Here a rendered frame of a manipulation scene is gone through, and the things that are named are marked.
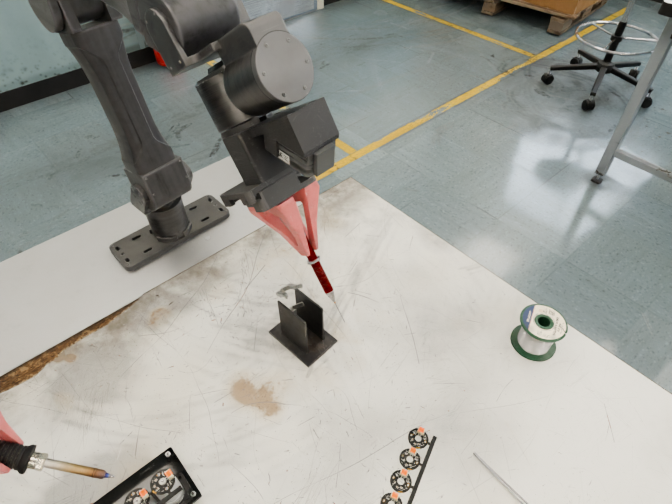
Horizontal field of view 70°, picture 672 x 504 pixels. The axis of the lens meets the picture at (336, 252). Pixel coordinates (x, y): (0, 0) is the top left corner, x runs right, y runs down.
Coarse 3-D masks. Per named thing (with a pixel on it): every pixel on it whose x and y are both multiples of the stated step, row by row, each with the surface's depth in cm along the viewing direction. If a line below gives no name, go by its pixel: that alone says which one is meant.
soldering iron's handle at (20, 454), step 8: (0, 440) 43; (0, 448) 42; (8, 448) 42; (16, 448) 42; (24, 448) 43; (32, 448) 43; (0, 456) 41; (8, 456) 42; (16, 456) 42; (24, 456) 42; (8, 464) 42; (16, 464) 42; (24, 464) 42; (24, 472) 43
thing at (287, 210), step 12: (288, 204) 48; (264, 216) 52; (276, 216) 49; (288, 216) 48; (276, 228) 52; (288, 228) 50; (300, 228) 50; (288, 240) 53; (300, 240) 51; (300, 252) 53
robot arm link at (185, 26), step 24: (48, 0) 54; (120, 0) 46; (144, 0) 42; (168, 0) 40; (192, 0) 42; (216, 0) 43; (48, 24) 57; (144, 24) 44; (192, 24) 42; (216, 24) 43; (192, 48) 43
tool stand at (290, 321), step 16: (288, 288) 64; (304, 304) 66; (288, 320) 64; (304, 320) 69; (320, 320) 65; (288, 336) 68; (304, 336) 64; (320, 336) 68; (304, 352) 67; (320, 352) 67
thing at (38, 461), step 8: (32, 456) 43; (40, 456) 43; (32, 464) 42; (40, 464) 43; (48, 464) 43; (56, 464) 43; (64, 464) 44; (72, 464) 44; (72, 472) 44; (80, 472) 44; (88, 472) 44; (96, 472) 44; (104, 472) 45
